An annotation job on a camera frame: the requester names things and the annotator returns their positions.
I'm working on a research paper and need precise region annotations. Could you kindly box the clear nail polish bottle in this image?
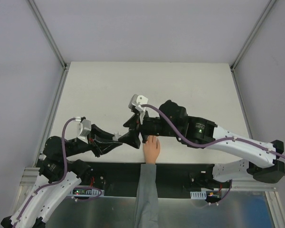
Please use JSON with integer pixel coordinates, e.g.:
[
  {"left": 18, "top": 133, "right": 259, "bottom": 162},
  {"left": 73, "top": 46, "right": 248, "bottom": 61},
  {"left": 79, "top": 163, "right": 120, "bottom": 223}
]
[{"left": 112, "top": 133, "right": 121, "bottom": 141}]

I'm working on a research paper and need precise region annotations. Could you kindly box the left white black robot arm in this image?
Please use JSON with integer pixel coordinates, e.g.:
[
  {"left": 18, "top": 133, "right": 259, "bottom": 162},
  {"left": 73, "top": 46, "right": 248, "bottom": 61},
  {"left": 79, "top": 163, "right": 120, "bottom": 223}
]
[{"left": 1, "top": 123, "right": 122, "bottom": 228}]

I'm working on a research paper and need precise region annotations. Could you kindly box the grey sleeved forearm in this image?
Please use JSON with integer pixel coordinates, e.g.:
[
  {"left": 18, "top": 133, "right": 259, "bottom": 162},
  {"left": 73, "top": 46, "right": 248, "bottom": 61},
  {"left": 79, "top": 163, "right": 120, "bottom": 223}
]
[{"left": 133, "top": 164, "right": 159, "bottom": 228}]

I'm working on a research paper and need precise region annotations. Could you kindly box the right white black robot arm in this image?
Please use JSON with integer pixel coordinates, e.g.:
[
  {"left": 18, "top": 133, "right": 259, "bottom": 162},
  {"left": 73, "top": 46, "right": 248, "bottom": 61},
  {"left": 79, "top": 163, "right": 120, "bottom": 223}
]
[{"left": 118, "top": 100, "right": 285, "bottom": 188}]

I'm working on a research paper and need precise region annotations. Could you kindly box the mannequin hand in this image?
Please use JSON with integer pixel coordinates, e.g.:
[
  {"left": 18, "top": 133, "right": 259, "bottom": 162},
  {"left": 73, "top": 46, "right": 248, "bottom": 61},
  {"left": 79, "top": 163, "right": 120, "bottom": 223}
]
[{"left": 142, "top": 135, "right": 161, "bottom": 164}]

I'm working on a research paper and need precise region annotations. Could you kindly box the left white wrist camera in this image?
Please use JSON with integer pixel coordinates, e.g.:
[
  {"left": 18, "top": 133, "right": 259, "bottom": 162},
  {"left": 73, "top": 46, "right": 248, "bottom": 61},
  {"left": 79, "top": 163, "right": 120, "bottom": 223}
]
[{"left": 75, "top": 117, "right": 92, "bottom": 144}]

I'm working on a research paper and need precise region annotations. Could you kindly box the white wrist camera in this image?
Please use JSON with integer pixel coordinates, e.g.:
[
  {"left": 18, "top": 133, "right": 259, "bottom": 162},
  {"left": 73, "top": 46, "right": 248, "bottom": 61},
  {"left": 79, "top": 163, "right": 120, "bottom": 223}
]
[
  {"left": 128, "top": 94, "right": 148, "bottom": 122},
  {"left": 75, "top": 117, "right": 92, "bottom": 144}
]

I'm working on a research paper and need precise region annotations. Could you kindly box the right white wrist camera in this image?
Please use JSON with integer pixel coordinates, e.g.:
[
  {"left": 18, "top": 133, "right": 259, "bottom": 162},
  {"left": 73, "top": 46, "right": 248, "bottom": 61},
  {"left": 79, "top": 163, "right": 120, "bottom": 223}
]
[{"left": 128, "top": 94, "right": 148, "bottom": 122}]

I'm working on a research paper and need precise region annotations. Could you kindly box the left white cable duct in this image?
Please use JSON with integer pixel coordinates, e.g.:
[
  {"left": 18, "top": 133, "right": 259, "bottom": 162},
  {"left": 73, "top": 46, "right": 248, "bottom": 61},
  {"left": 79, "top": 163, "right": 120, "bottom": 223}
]
[{"left": 67, "top": 187, "right": 104, "bottom": 198}]

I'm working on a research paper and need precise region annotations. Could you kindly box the white cable duct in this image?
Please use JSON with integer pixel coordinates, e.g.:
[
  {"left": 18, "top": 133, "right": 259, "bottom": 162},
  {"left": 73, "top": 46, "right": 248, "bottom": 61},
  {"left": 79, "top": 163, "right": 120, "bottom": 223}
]
[
  {"left": 67, "top": 187, "right": 104, "bottom": 198},
  {"left": 190, "top": 190, "right": 207, "bottom": 200}
]

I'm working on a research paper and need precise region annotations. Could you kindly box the right white cable duct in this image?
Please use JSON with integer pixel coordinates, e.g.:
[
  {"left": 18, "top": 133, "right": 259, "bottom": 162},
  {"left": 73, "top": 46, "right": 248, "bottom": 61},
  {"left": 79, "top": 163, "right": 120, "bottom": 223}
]
[{"left": 190, "top": 190, "right": 207, "bottom": 200}]

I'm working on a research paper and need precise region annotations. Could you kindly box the right aluminium frame post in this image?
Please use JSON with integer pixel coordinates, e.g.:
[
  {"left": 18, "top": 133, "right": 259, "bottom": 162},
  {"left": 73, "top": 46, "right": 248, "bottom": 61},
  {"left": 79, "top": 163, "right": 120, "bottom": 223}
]
[{"left": 230, "top": 0, "right": 278, "bottom": 72}]

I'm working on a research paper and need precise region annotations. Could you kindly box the aluminium frame post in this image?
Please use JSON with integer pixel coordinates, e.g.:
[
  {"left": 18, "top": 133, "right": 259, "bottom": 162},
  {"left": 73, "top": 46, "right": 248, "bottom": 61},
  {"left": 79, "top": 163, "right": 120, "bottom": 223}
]
[
  {"left": 26, "top": 0, "right": 68, "bottom": 70},
  {"left": 230, "top": 0, "right": 278, "bottom": 72}
]

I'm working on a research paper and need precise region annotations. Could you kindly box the left aluminium frame post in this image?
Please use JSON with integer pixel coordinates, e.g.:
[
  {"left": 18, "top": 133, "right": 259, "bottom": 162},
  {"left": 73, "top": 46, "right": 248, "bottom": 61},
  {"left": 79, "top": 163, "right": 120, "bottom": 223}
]
[{"left": 26, "top": 0, "right": 68, "bottom": 70}]

